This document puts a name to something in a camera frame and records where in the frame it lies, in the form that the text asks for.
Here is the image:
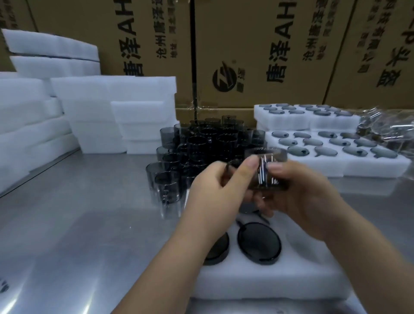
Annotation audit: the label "large white foam lid tray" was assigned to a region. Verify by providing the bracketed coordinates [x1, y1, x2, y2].
[263, 129, 412, 179]

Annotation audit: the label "white foam tray with round slots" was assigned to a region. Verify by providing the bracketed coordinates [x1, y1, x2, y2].
[190, 207, 354, 301]

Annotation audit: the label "person's right hand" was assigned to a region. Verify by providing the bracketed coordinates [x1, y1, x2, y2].
[245, 160, 348, 242]

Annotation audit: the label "black round lid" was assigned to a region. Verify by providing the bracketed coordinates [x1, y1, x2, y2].
[237, 221, 282, 266]
[203, 231, 231, 267]
[238, 201, 271, 226]

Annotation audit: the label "small white foam lid tray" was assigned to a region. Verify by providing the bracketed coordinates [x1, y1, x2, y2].
[253, 104, 362, 132]

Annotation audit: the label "person's right forearm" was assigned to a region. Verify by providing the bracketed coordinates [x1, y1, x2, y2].
[318, 207, 414, 314]

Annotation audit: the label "person's left forearm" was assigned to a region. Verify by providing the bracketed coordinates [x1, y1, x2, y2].
[111, 223, 233, 314]

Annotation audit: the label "smoky glass cup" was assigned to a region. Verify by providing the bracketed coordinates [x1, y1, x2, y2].
[226, 146, 289, 195]

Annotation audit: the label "cluster of smoky glass cups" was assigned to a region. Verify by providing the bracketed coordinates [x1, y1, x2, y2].
[146, 115, 270, 221]

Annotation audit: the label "rows of small grey lids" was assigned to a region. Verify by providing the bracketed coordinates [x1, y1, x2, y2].
[259, 104, 354, 118]

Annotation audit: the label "clear plastic bags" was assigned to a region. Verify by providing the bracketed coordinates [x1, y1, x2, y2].
[355, 106, 414, 182]

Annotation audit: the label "person's left hand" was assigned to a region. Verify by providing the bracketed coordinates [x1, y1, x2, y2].
[176, 157, 260, 247]

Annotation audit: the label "stack of white foam blocks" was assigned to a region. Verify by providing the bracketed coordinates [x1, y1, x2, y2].
[0, 28, 179, 196]

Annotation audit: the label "rows of big grey lids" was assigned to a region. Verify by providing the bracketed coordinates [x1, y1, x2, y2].
[271, 130, 399, 160]

